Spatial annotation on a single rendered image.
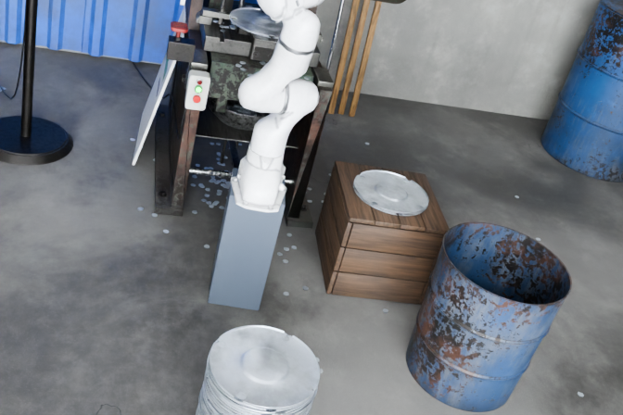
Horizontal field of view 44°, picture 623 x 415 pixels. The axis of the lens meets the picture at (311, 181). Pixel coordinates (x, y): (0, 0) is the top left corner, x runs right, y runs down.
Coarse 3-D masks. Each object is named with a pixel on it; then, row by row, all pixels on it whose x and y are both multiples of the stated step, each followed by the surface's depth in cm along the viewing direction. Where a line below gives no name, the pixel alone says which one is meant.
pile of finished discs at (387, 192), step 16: (368, 176) 295; (384, 176) 298; (400, 176) 301; (368, 192) 284; (384, 192) 286; (400, 192) 289; (416, 192) 293; (384, 208) 276; (400, 208) 279; (416, 208) 282
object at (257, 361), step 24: (240, 336) 205; (264, 336) 207; (288, 336) 209; (216, 360) 195; (240, 360) 197; (264, 360) 198; (288, 360) 201; (312, 360) 203; (240, 384) 190; (264, 384) 192; (288, 384) 194; (312, 384) 196; (264, 408) 185
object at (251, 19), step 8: (240, 8) 297; (248, 8) 300; (256, 8) 301; (232, 16) 288; (240, 16) 290; (248, 16) 293; (256, 16) 295; (264, 16) 297; (240, 24) 283; (248, 24) 285; (256, 24) 286; (264, 24) 287; (272, 24) 289; (280, 24) 291; (256, 32) 277; (264, 32) 281; (272, 32) 283; (280, 32) 285
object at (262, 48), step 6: (252, 36) 277; (258, 36) 277; (270, 36) 280; (252, 42) 289; (258, 42) 275; (264, 42) 276; (270, 42) 276; (276, 42) 276; (252, 48) 289; (258, 48) 289; (264, 48) 290; (270, 48) 290; (252, 54) 290; (258, 54) 290; (264, 54) 291; (270, 54) 291; (264, 60) 292
